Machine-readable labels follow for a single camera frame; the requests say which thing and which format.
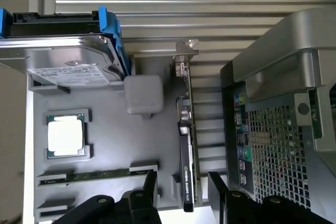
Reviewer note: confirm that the green RAM stick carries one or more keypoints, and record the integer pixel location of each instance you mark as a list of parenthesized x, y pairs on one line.
[(99, 175)]

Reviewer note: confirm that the grey metal PC case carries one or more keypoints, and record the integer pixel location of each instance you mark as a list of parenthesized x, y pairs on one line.
[(275, 51)]

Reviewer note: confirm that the grey square rack knob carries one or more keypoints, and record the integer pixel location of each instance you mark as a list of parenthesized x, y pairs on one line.
[(143, 94)]

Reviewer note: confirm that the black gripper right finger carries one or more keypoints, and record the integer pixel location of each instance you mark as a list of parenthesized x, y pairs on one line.
[(220, 203)]

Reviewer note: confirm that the CPU chip with silver lid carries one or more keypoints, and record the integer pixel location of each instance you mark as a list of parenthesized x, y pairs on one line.
[(65, 136)]

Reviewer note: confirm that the silver hard disk drive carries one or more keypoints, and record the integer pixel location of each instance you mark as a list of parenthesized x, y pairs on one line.
[(65, 56)]

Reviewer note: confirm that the grey plastic parts rack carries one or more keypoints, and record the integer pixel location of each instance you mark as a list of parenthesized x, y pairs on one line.
[(131, 142)]

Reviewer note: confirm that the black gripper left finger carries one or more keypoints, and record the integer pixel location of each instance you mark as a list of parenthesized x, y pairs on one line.
[(143, 208)]

